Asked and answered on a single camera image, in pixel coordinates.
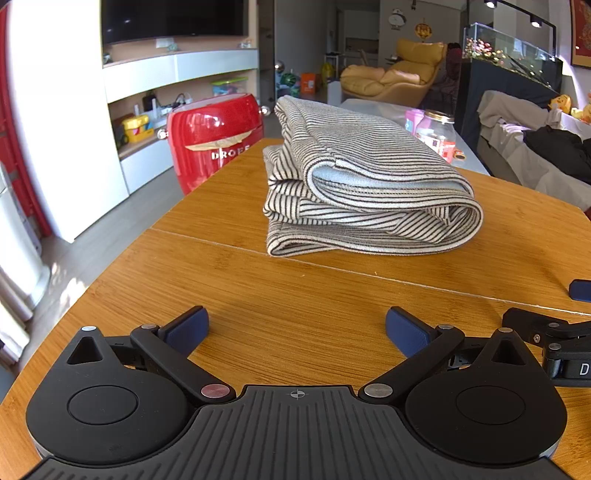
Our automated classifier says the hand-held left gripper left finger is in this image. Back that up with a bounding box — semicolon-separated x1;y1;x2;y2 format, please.
67;305;236;404

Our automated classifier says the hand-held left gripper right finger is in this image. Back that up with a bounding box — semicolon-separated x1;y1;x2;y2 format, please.
359;305;532;404

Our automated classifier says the striped grey knit garment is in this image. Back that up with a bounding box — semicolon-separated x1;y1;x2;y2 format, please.
262;95;484;257

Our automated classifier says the black garment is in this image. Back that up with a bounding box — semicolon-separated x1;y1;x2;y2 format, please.
523;126;591;181

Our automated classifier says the grey covered sofa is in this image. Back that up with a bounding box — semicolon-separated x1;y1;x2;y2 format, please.
475;90;591;210

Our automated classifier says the white curtain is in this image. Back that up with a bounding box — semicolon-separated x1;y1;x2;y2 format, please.
0;157;51;365

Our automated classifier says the small plush toy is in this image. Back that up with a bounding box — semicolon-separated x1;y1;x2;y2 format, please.
571;92;591;123

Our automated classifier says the glass jar with pink contents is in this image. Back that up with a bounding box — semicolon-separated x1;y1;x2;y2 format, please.
416;110;458;164

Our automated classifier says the yellow toy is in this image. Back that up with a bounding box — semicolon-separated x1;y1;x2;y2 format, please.
121;114;155;143

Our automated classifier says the black cabinet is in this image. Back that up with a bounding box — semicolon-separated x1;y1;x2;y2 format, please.
455;59;561;148

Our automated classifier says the grey low table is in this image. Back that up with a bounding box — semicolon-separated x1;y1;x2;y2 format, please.
339;98;491;176

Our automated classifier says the plastic box with green lid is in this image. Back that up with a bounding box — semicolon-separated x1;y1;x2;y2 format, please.
211;78;247;97

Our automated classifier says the glass fish tank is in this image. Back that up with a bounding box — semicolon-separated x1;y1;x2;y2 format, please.
463;22;563;93

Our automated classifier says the yellow ottoman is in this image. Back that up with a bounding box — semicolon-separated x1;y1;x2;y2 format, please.
340;65;386;95

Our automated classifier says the large red framed picture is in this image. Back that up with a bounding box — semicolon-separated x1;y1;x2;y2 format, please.
570;0;591;70

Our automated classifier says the yellow lounge chair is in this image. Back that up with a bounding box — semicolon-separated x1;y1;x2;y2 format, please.
381;38;448;108

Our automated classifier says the black television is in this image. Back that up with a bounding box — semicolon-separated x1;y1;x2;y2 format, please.
102;0;245;44

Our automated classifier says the white wall shelving unit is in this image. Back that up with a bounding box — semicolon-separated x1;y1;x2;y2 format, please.
102;36;260;195

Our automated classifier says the red frame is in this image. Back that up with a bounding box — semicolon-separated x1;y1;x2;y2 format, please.
0;9;51;238

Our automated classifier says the black track light rail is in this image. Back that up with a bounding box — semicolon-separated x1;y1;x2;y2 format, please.
484;0;557;28

